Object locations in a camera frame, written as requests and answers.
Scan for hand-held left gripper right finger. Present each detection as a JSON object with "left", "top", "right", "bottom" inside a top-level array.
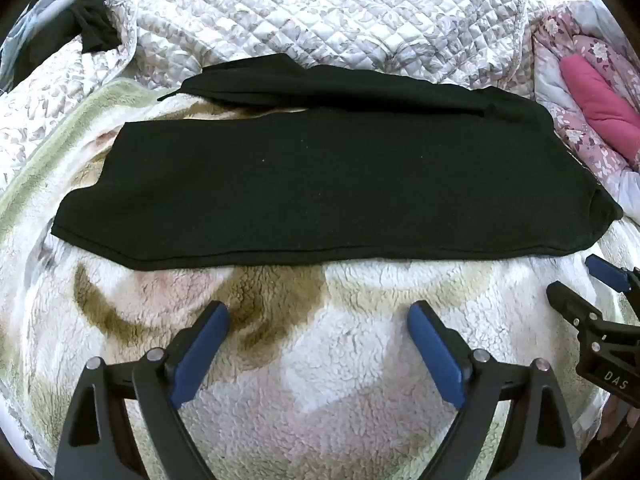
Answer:
[{"left": 407, "top": 301, "right": 583, "bottom": 480}]

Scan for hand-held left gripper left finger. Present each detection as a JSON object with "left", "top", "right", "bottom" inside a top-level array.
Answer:
[{"left": 54, "top": 301, "right": 231, "bottom": 480}]

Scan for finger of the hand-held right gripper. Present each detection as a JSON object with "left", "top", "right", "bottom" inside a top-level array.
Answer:
[
  {"left": 546, "top": 282, "right": 607, "bottom": 333},
  {"left": 584, "top": 254, "right": 640, "bottom": 295}
]

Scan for black pants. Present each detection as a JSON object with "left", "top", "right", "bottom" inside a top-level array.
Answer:
[{"left": 51, "top": 53, "right": 624, "bottom": 270}]

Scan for person's right hand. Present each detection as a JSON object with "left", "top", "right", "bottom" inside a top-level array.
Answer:
[{"left": 597, "top": 394, "right": 635, "bottom": 443}]

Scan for floral fleece blanket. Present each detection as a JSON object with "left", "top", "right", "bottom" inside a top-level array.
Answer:
[{"left": 0, "top": 77, "right": 640, "bottom": 480}]

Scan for pink floral quilt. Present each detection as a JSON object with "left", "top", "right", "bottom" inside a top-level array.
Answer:
[{"left": 532, "top": 1, "right": 640, "bottom": 208}]

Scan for pink plush cloth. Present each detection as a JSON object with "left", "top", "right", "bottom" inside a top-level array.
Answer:
[{"left": 560, "top": 54, "right": 640, "bottom": 167}]

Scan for grey quilted bedspread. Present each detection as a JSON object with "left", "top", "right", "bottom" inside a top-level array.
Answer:
[{"left": 0, "top": 0, "right": 551, "bottom": 181}]

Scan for black garment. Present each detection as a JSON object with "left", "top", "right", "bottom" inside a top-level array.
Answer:
[{"left": 22, "top": 0, "right": 121, "bottom": 68}]

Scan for light blue cloth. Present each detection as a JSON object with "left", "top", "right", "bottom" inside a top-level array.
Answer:
[{"left": 0, "top": 0, "right": 76, "bottom": 86}]

